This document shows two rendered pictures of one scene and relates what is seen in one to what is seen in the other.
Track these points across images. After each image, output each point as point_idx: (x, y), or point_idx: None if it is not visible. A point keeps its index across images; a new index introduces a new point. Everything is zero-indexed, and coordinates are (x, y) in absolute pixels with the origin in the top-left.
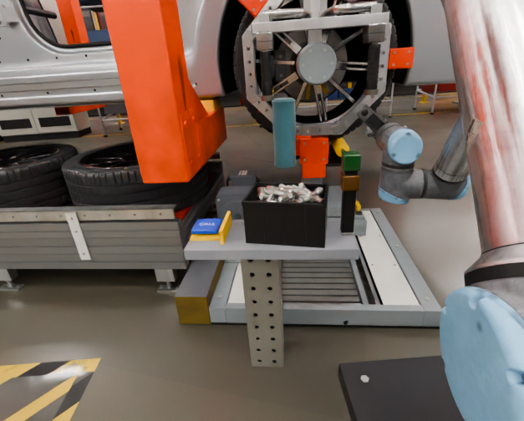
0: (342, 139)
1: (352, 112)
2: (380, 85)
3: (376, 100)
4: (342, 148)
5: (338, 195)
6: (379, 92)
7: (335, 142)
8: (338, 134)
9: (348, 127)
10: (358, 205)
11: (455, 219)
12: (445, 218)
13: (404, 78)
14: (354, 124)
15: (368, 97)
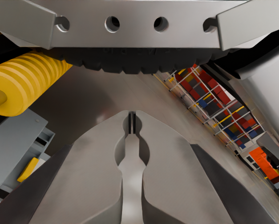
0: (46, 65)
1: (108, 6)
2: (265, 14)
3: (188, 53)
4: (1, 89)
5: (5, 139)
6: (240, 34)
7: (22, 55)
8: (4, 33)
9: (83, 51)
10: (28, 172)
11: (131, 215)
12: (124, 209)
13: (245, 65)
14: (102, 57)
15: (198, 11)
